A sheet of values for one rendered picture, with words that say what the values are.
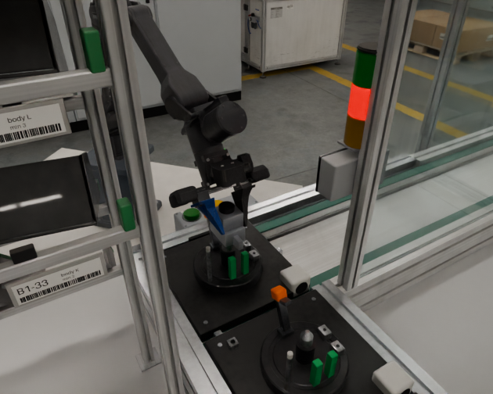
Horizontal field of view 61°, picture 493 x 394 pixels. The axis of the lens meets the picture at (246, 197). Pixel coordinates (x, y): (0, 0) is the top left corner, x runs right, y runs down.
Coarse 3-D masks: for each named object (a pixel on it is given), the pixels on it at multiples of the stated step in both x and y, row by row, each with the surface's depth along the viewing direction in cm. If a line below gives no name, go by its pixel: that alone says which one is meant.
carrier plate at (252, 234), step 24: (264, 240) 93; (168, 264) 87; (192, 264) 87; (264, 264) 87; (288, 264) 87; (192, 288) 81; (264, 288) 81; (288, 288) 81; (192, 312) 76; (216, 312) 76; (240, 312) 76
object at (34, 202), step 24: (0, 168) 40; (24, 168) 41; (48, 168) 41; (72, 168) 42; (0, 192) 40; (24, 192) 41; (48, 192) 42; (72, 192) 42; (96, 192) 57; (0, 216) 41; (24, 216) 41; (48, 216) 42; (72, 216) 43; (96, 216) 45; (0, 240) 41
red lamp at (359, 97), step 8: (352, 88) 64; (360, 88) 62; (352, 96) 64; (360, 96) 63; (368, 96) 62; (352, 104) 64; (360, 104) 63; (368, 104) 63; (352, 112) 65; (360, 112) 64
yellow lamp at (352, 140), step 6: (348, 120) 66; (354, 120) 65; (360, 120) 65; (348, 126) 66; (354, 126) 65; (360, 126) 65; (348, 132) 67; (354, 132) 66; (360, 132) 65; (348, 138) 67; (354, 138) 66; (360, 138) 66; (348, 144) 68; (354, 144) 67; (360, 144) 67
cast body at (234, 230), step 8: (216, 208) 78; (224, 208) 76; (232, 208) 76; (224, 216) 76; (232, 216) 76; (240, 216) 76; (224, 224) 75; (232, 224) 76; (240, 224) 78; (216, 232) 79; (232, 232) 77; (240, 232) 78; (224, 240) 77; (232, 240) 78; (240, 240) 76; (240, 248) 77
